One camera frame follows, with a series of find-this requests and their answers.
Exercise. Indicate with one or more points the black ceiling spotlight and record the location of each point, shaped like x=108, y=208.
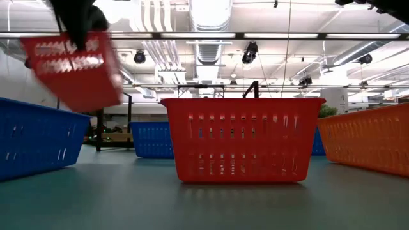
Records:
x=365, y=59
x=139, y=57
x=305, y=80
x=249, y=54

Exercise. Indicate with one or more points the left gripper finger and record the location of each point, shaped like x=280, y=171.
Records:
x=77, y=40

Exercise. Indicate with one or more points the orange plastic basket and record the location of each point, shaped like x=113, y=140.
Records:
x=367, y=140

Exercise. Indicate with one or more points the distant black metal frame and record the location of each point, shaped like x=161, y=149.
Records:
x=201, y=86

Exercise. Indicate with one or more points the red plastic basket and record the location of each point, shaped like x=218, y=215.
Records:
x=80, y=86
x=243, y=143

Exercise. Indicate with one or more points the blue plastic basket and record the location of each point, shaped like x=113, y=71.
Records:
x=318, y=143
x=35, y=137
x=151, y=140

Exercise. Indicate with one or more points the silver ventilation duct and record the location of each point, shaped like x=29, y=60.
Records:
x=207, y=54

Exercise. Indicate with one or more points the black metal shelf side frame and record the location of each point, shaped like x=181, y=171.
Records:
x=99, y=131
x=252, y=89

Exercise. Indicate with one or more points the teal table mat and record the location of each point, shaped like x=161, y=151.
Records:
x=128, y=198

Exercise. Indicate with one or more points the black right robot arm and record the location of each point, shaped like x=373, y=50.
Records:
x=383, y=8

